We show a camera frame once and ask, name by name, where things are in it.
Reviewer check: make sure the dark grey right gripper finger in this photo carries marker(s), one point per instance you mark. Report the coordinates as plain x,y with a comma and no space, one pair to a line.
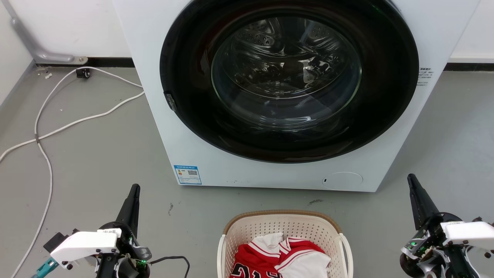
421,204

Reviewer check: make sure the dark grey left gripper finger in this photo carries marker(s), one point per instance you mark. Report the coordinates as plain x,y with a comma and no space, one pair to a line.
129,212

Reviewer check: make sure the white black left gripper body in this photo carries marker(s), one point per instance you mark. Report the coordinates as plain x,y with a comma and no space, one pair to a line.
85,245

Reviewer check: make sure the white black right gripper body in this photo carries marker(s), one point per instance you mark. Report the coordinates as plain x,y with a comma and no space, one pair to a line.
463,231

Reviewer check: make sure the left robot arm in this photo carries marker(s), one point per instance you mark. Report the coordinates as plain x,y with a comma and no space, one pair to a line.
115,270

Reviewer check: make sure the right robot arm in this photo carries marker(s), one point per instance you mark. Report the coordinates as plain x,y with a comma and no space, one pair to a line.
463,264

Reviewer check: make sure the cream plastic laundry basket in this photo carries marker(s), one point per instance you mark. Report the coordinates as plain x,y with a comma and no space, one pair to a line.
247,227

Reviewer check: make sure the teal connector plug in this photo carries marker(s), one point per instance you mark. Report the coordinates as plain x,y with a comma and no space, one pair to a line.
45,268

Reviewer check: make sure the blue energy label sticker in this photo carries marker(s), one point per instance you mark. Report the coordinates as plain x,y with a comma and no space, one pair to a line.
187,175

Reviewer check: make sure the round white filter cover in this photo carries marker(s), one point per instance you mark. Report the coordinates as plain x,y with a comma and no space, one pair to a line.
342,180

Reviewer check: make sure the black round washer door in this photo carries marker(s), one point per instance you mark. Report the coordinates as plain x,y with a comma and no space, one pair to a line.
386,96

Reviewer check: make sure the grey text sticker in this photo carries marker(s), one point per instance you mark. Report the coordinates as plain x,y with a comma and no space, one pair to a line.
425,76

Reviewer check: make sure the red and white jersey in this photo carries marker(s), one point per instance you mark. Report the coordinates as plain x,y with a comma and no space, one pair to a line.
258,258

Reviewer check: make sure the small black floor clip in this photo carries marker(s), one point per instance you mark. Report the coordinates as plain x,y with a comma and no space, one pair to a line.
83,73

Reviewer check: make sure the white front-load washing machine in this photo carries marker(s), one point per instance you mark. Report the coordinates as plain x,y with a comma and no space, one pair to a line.
162,46

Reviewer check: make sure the grey wall pipe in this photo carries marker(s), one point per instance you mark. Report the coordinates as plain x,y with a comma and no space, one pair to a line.
29,44

